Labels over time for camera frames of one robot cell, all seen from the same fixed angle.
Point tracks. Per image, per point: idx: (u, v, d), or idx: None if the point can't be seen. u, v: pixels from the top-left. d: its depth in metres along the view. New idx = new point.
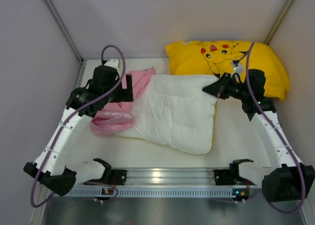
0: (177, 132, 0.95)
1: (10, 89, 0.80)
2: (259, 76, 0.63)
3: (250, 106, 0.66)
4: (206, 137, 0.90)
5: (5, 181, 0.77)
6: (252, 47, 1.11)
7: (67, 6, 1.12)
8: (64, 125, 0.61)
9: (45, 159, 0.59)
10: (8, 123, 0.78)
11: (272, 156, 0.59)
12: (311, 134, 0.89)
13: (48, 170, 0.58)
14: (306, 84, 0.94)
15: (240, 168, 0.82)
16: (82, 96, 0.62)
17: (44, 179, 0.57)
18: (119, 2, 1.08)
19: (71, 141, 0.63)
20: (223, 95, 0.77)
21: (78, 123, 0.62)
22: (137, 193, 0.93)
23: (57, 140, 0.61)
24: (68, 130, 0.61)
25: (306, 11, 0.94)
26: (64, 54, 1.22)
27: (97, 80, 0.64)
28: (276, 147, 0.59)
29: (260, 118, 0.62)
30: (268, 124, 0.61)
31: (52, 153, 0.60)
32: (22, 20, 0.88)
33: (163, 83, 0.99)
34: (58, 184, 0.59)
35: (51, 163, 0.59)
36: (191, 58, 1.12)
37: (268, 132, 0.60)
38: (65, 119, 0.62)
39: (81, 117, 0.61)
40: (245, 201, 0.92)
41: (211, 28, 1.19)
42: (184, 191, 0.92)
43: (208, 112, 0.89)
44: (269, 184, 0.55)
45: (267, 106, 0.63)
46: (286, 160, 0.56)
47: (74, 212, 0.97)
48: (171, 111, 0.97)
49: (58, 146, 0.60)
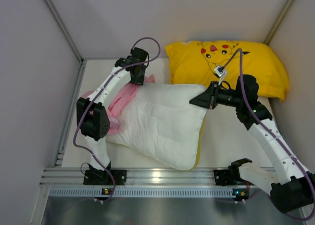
0: (161, 144, 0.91)
1: (10, 89, 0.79)
2: (251, 84, 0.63)
3: (246, 115, 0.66)
4: (191, 152, 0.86)
5: (5, 181, 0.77)
6: (251, 47, 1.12)
7: (67, 6, 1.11)
8: (114, 75, 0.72)
9: (97, 94, 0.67)
10: (7, 123, 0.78)
11: (278, 168, 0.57)
12: (311, 133, 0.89)
13: (101, 101, 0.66)
14: (306, 84, 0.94)
15: (241, 171, 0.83)
16: (128, 60, 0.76)
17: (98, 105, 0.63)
18: (119, 2, 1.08)
19: (116, 89, 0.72)
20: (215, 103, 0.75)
21: (124, 76, 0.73)
22: (137, 193, 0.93)
23: (108, 83, 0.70)
24: (116, 78, 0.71)
25: (306, 11, 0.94)
26: (64, 54, 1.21)
27: (135, 55, 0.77)
28: (281, 158, 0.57)
29: (259, 129, 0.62)
30: (268, 134, 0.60)
31: (104, 91, 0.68)
32: (22, 20, 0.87)
33: (152, 92, 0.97)
34: (105, 115, 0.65)
35: (103, 97, 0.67)
36: (191, 58, 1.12)
37: (270, 143, 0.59)
38: (114, 71, 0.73)
39: (128, 73, 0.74)
40: (245, 201, 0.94)
41: (211, 28, 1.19)
42: (184, 191, 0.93)
43: (195, 125, 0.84)
44: (280, 197, 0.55)
45: (263, 113, 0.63)
46: (294, 172, 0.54)
47: (74, 212, 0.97)
48: (157, 120, 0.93)
49: (110, 87, 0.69)
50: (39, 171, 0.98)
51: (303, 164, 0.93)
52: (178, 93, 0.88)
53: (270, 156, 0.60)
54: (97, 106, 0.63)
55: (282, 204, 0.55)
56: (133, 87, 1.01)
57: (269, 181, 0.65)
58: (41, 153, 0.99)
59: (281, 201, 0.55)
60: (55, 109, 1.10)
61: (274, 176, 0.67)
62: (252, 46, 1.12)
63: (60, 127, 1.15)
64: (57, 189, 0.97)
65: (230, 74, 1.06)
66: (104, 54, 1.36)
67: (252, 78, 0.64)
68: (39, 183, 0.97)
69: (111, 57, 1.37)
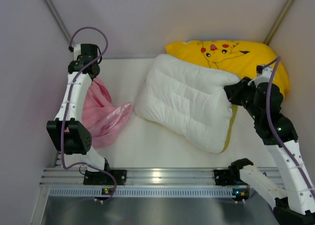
0: (192, 126, 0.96)
1: (10, 89, 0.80)
2: (274, 94, 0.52)
3: (267, 130, 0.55)
4: (220, 138, 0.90)
5: (5, 181, 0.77)
6: (252, 47, 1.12)
7: (67, 6, 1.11)
8: (74, 83, 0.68)
9: (66, 110, 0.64)
10: (7, 123, 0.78)
11: (292, 196, 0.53)
12: (311, 134, 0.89)
13: (72, 116, 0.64)
14: (306, 85, 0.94)
15: (242, 173, 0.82)
16: (80, 62, 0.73)
17: (71, 123, 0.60)
18: (119, 2, 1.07)
19: (82, 96, 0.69)
20: (235, 101, 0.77)
21: (84, 80, 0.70)
22: (137, 193, 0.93)
23: (71, 94, 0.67)
24: (77, 85, 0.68)
25: (306, 11, 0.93)
26: (64, 53, 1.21)
27: (85, 52, 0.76)
28: (299, 189, 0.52)
29: (281, 153, 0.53)
30: (290, 161, 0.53)
31: (71, 105, 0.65)
32: (21, 20, 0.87)
33: (185, 73, 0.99)
34: (83, 131, 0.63)
35: (72, 112, 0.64)
36: (190, 58, 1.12)
37: (291, 171, 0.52)
38: (72, 79, 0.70)
39: (86, 75, 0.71)
40: (245, 201, 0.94)
41: (211, 28, 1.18)
42: (183, 191, 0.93)
43: (224, 113, 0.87)
44: (286, 216, 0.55)
45: (288, 128, 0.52)
46: (309, 205, 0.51)
47: (74, 212, 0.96)
48: (190, 103, 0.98)
49: (74, 98, 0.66)
50: (39, 171, 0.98)
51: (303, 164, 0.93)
52: (213, 78, 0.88)
53: (285, 180, 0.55)
54: (71, 122, 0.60)
55: (286, 223, 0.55)
56: (90, 85, 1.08)
57: (273, 194, 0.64)
58: (41, 152, 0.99)
59: (285, 221, 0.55)
60: (55, 108, 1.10)
61: (278, 188, 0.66)
62: (252, 46, 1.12)
63: None
64: (57, 189, 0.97)
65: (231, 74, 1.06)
66: (104, 54, 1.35)
67: (276, 88, 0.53)
68: (39, 183, 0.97)
69: (111, 57, 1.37)
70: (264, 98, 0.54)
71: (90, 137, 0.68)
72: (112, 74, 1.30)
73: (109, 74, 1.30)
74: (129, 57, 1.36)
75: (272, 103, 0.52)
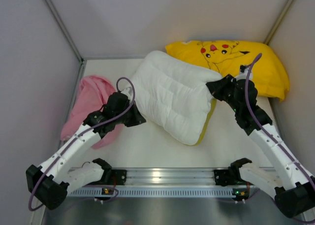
0: (172, 117, 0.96)
1: (10, 89, 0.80)
2: (251, 89, 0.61)
3: (246, 120, 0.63)
4: (195, 131, 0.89)
5: (5, 181, 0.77)
6: (251, 47, 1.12)
7: (67, 6, 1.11)
8: (78, 137, 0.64)
9: (51, 164, 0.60)
10: (7, 123, 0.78)
11: (282, 174, 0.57)
12: (310, 134, 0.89)
13: (51, 174, 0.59)
14: (306, 85, 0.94)
15: (242, 171, 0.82)
16: (99, 117, 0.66)
17: (46, 182, 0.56)
18: (119, 2, 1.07)
19: (80, 151, 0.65)
20: (217, 96, 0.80)
21: (91, 138, 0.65)
22: (137, 193, 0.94)
23: (68, 148, 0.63)
24: (80, 142, 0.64)
25: (306, 11, 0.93)
26: (64, 53, 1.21)
27: (110, 105, 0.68)
28: (285, 164, 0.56)
29: (261, 135, 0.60)
30: (270, 140, 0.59)
31: (60, 159, 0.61)
32: (21, 20, 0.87)
33: (173, 68, 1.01)
34: (53, 196, 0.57)
35: (56, 168, 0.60)
36: (190, 58, 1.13)
37: (273, 149, 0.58)
38: (79, 131, 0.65)
39: (95, 133, 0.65)
40: (245, 201, 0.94)
41: (211, 28, 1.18)
42: (184, 191, 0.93)
43: (203, 107, 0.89)
44: (284, 200, 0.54)
45: (262, 118, 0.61)
46: (299, 177, 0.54)
47: (74, 212, 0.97)
48: (173, 96, 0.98)
49: (68, 154, 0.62)
50: None
51: (303, 163, 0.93)
52: (198, 74, 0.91)
53: (272, 161, 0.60)
54: (47, 180, 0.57)
55: (288, 209, 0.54)
56: (98, 82, 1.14)
57: (272, 185, 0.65)
58: (41, 153, 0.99)
59: (286, 207, 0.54)
60: (54, 109, 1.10)
61: (277, 179, 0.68)
62: (252, 46, 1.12)
63: (61, 127, 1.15)
64: None
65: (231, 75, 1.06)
66: (104, 54, 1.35)
67: (253, 84, 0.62)
68: None
69: (111, 57, 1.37)
70: (242, 93, 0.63)
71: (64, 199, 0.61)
72: (111, 73, 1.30)
73: (109, 74, 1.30)
74: (129, 57, 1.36)
75: (249, 97, 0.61)
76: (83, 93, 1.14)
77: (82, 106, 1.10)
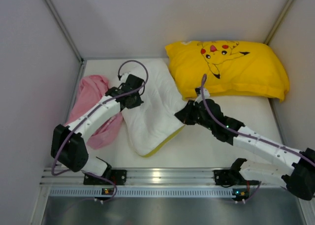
0: (139, 125, 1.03)
1: (10, 89, 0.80)
2: (214, 106, 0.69)
3: (224, 134, 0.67)
4: (150, 145, 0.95)
5: (6, 181, 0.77)
6: (252, 47, 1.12)
7: (67, 6, 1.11)
8: (103, 105, 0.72)
9: (79, 123, 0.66)
10: (7, 124, 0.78)
11: (278, 163, 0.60)
12: (310, 134, 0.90)
13: (80, 131, 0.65)
14: (306, 85, 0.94)
15: (243, 172, 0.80)
16: (120, 90, 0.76)
17: (75, 137, 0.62)
18: (119, 1, 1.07)
19: (103, 117, 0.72)
20: (189, 121, 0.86)
21: (113, 107, 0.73)
22: (137, 193, 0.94)
23: (94, 112, 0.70)
24: (104, 108, 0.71)
25: (306, 12, 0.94)
26: (64, 54, 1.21)
27: (129, 83, 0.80)
28: (274, 153, 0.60)
29: (241, 139, 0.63)
30: (251, 140, 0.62)
31: (86, 121, 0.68)
32: (21, 20, 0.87)
33: (166, 84, 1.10)
34: (79, 153, 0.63)
35: (84, 127, 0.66)
36: (190, 58, 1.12)
37: (257, 145, 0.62)
38: (103, 100, 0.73)
39: (117, 103, 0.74)
40: (245, 201, 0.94)
41: (210, 29, 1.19)
42: (184, 191, 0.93)
43: (167, 129, 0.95)
44: (298, 187, 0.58)
45: (235, 125, 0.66)
46: (291, 159, 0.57)
47: (74, 212, 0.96)
48: (150, 109, 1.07)
49: (94, 116, 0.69)
50: (39, 171, 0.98)
51: None
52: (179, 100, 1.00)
53: (264, 156, 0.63)
54: (75, 137, 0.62)
55: (303, 193, 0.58)
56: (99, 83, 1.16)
57: (278, 175, 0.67)
58: (41, 153, 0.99)
59: (301, 190, 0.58)
60: (54, 109, 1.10)
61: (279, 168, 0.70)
62: (252, 47, 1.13)
63: None
64: (57, 189, 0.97)
65: (231, 75, 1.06)
66: (104, 54, 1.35)
67: (213, 102, 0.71)
68: (39, 183, 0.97)
69: (110, 57, 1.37)
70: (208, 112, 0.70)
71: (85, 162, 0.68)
72: (111, 74, 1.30)
73: (110, 74, 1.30)
74: (129, 57, 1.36)
75: (215, 113, 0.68)
76: (83, 93, 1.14)
77: (82, 106, 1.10)
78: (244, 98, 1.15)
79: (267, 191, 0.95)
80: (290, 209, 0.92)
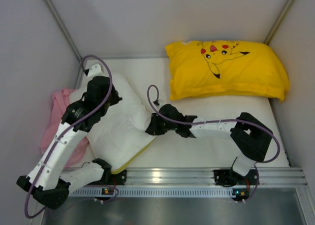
0: (103, 140, 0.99)
1: (10, 89, 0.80)
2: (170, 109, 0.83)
3: (186, 130, 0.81)
4: (119, 160, 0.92)
5: (6, 182, 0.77)
6: (252, 47, 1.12)
7: (66, 6, 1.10)
8: (59, 140, 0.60)
9: (37, 175, 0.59)
10: (7, 124, 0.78)
11: (226, 134, 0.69)
12: (310, 134, 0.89)
13: (41, 184, 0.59)
14: (306, 85, 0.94)
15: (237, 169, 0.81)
16: (78, 110, 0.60)
17: (37, 193, 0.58)
18: (119, 1, 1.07)
19: (65, 154, 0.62)
20: (158, 132, 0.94)
21: (72, 137, 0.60)
22: (136, 193, 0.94)
23: (50, 155, 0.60)
24: (62, 144, 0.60)
25: (305, 11, 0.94)
26: (64, 54, 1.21)
27: (91, 94, 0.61)
28: (218, 127, 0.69)
29: (195, 128, 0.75)
30: (201, 125, 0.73)
31: (45, 168, 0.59)
32: (21, 19, 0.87)
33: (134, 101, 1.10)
34: (50, 200, 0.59)
35: (43, 177, 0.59)
36: (190, 58, 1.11)
37: (206, 127, 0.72)
38: (58, 133, 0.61)
39: (76, 132, 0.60)
40: (245, 201, 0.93)
41: (210, 28, 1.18)
42: (184, 191, 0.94)
43: (136, 143, 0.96)
44: (248, 151, 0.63)
45: (191, 119, 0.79)
46: (230, 125, 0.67)
47: (73, 212, 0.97)
48: (113, 124, 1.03)
49: (51, 161, 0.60)
50: None
51: (302, 163, 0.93)
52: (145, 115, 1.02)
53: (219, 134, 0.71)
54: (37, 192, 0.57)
55: (255, 153, 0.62)
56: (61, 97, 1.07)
57: None
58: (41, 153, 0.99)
59: (252, 152, 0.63)
60: None
61: None
62: (252, 46, 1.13)
63: None
64: None
65: (231, 75, 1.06)
66: (104, 54, 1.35)
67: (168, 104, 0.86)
68: None
69: (110, 57, 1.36)
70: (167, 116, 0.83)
71: (65, 197, 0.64)
72: None
73: None
74: (129, 57, 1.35)
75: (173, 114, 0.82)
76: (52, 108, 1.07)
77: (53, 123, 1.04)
78: (244, 98, 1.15)
79: (268, 190, 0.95)
80: (290, 209, 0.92)
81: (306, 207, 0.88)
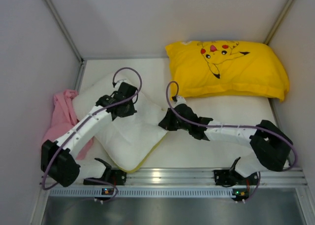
0: (116, 139, 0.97)
1: (10, 89, 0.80)
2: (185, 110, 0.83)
3: (200, 132, 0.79)
4: (135, 158, 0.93)
5: (6, 182, 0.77)
6: (252, 47, 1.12)
7: (66, 5, 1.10)
8: (92, 116, 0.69)
9: (68, 138, 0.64)
10: (7, 124, 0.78)
11: (243, 140, 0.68)
12: (310, 134, 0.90)
13: (69, 146, 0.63)
14: (306, 85, 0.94)
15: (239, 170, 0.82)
16: (111, 99, 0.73)
17: (63, 154, 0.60)
18: (119, 1, 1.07)
19: (93, 129, 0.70)
20: (170, 127, 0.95)
21: (104, 117, 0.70)
22: (137, 193, 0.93)
23: (83, 125, 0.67)
24: (94, 119, 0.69)
25: (306, 11, 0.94)
26: (64, 54, 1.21)
27: (121, 91, 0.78)
28: (236, 133, 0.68)
29: (210, 130, 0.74)
30: (217, 128, 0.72)
31: (76, 135, 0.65)
32: (21, 19, 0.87)
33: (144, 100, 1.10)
34: (69, 168, 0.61)
35: (72, 142, 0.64)
36: (190, 58, 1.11)
37: (222, 132, 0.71)
38: (92, 112, 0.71)
39: (108, 113, 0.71)
40: (245, 201, 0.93)
41: (211, 28, 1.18)
42: (184, 191, 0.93)
43: (151, 140, 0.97)
44: (267, 160, 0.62)
45: (206, 122, 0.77)
46: (249, 132, 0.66)
47: (74, 212, 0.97)
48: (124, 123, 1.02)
49: (83, 130, 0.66)
50: (39, 171, 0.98)
51: (302, 163, 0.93)
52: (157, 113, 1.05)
53: (236, 140, 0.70)
54: (64, 153, 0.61)
55: (273, 163, 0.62)
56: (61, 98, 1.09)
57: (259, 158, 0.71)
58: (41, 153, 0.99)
59: (269, 162, 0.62)
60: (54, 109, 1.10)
61: None
62: (252, 46, 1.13)
63: None
64: (57, 189, 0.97)
65: (231, 75, 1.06)
66: (104, 54, 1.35)
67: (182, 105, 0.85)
68: (39, 183, 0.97)
69: (110, 57, 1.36)
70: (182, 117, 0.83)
71: (77, 176, 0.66)
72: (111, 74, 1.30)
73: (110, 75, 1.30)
74: (129, 57, 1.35)
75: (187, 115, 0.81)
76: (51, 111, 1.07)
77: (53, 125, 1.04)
78: (243, 98, 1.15)
79: (268, 191, 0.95)
80: (290, 209, 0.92)
81: (306, 207, 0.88)
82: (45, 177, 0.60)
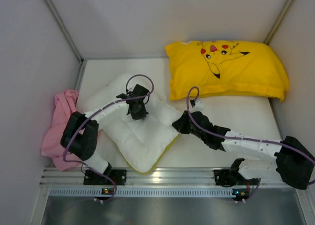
0: (128, 142, 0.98)
1: (10, 89, 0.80)
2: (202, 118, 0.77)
3: (215, 142, 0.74)
4: (148, 159, 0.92)
5: (6, 182, 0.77)
6: (252, 47, 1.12)
7: (66, 5, 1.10)
8: (115, 103, 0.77)
9: (95, 112, 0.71)
10: (7, 124, 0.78)
11: (265, 156, 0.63)
12: (310, 134, 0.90)
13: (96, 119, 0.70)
14: (306, 85, 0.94)
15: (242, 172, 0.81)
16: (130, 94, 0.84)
17: (89, 125, 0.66)
18: (119, 1, 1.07)
19: (114, 113, 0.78)
20: (183, 130, 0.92)
21: (124, 107, 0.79)
22: (137, 193, 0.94)
23: (108, 107, 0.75)
24: (117, 106, 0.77)
25: (306, 11, 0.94)
26: (64, 54, 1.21)
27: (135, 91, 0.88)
28: (258, 147, 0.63)
29: (228, 142, 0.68)
30: (237, 141, 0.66)
31: (101, 112, 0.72)
32: (21, 19, 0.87)
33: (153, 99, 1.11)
34: (91, 141, 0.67)
35: (99, 116, 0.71)
36: (190, 58, 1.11)
37: (242, 145, 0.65)
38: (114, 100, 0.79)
39: (127, 105, 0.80)
40: (245, 201, 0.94)
41: (211, 28, 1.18)
42: (184, 191, 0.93)
43: (164, 141, 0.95)
44: (290, 176, 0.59)
45: (222, 132, 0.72)
46: (273, 148, 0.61)
47: (74, 212, 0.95)
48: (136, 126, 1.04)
49: (108, 111, 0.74)
50: (39, 171, 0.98)
51: None
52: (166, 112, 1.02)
53: (257, 154, 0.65)
54: (91, 123, 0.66)
55: (297, 180, 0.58)
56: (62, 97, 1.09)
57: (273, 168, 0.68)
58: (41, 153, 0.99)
59: (293, 178, 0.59)
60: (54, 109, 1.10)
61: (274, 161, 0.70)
62: (252, 46, 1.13)
63: None
64: (57, 189, 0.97)
65: (231, 75, 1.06)
66: (104, 54, 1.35)
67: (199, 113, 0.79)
68: (39, 183, 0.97)
69: (110, 57, 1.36)
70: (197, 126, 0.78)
71: (93, 152, 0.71)
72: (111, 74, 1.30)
73: (110, 75, 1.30)
74: (129, 57, 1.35)
75: (203, 124, 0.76)
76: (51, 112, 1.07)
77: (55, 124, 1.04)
78: (243, 98, 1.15)
79: (268, 190, 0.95)
80: (290, 209, 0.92)
81: (306, 207, 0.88)
82: (67, 148, 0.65)
